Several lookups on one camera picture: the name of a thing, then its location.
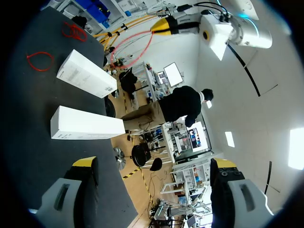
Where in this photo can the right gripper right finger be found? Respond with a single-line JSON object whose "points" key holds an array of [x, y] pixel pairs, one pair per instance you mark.
{"points": [[237, 197]]}

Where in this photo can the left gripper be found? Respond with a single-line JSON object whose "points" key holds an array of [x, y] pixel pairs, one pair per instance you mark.
{"points": [[216, 33]]}

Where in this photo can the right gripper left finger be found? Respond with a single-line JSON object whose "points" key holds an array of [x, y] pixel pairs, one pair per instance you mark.
{"points": [[69, 190]]}

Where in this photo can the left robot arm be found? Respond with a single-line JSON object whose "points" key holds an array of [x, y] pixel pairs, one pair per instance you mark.
{"points": [[247, 26]]}

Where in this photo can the red tape strip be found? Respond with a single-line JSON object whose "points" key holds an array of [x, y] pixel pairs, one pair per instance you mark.
{"points": [[34, 65], [74, 31]]}

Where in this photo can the white block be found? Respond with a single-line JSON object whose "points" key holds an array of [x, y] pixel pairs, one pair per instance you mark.
{"points": [[85, 76], [83, 124]]}

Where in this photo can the person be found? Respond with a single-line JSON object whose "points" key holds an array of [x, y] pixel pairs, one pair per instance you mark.
{"points": [[180, 104]]}

